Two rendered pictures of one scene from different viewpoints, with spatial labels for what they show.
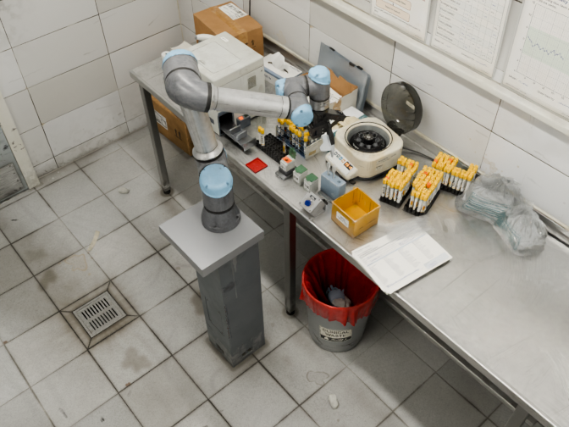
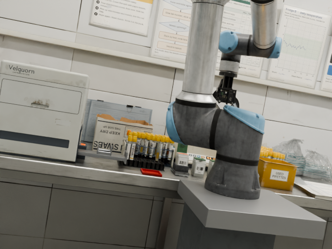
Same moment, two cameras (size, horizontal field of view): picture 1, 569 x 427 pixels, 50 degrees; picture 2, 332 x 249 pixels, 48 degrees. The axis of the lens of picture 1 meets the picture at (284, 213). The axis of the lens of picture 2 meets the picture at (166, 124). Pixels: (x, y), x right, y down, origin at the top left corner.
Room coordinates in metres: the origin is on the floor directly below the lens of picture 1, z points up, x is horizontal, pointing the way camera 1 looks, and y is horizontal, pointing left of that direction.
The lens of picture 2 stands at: (1.27, 1.24, 1.12)
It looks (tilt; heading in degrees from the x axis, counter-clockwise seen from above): 3 degrees down; 299
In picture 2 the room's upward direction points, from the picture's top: 10 degrees clockwise
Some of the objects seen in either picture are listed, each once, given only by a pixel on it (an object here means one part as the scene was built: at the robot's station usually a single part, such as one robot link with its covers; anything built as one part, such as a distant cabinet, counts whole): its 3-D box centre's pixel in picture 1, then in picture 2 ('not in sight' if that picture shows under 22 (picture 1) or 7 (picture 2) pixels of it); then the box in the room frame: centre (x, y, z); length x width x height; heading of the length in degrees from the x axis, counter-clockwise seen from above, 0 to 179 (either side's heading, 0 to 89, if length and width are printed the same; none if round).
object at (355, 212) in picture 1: (355, 212); (271, 173); (1.59, -0.27, 0.93); 0.13 x 0.13 x 0.10; 37
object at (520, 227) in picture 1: (524, 224); (316, 164); (1.50, -0.90, 0.94); 0.20 x 0.17 x 0.14; 12
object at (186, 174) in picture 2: (287, 169); (180, 169); (1.87, -0.02, 0.89); 0.09 x 0.05 x 0.04; 129
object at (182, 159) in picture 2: (287, 164); (181, 161); (1.87, -0.02, 0.92); 0.05 x 0.04 x 0.06; 129
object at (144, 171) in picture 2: (256, 165); (150, 172); (1.92, 0.12, 0.88); 0.07 x 0.07 x 0.01; 40
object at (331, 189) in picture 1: (333, 186); not in sight; (1.73, -0.20, 0.93); 0.10 x 0.07 x 0.10; 42
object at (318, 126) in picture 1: (317, 119); (226, 88); (1.79, -0.13, 1.22); 0.09 x 0.08 x 0.12; 117
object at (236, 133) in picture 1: (235, 131); (97, 150); (2.09, 0.21, 0.92); 0.21 x 0.07 x 0.05; 40
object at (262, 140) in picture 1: (274, 141); (142, 151); (2.01, 0.04, 0.93); 0.17 x 0.09 x 0.11; 40
